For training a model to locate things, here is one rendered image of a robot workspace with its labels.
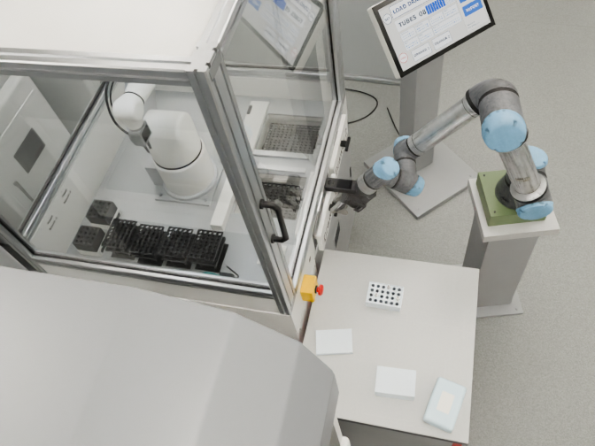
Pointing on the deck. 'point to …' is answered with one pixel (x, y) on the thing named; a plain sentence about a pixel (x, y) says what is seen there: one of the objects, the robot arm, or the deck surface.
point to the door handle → (277, 219)
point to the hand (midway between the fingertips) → (331, 206)
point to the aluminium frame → (156, 69)
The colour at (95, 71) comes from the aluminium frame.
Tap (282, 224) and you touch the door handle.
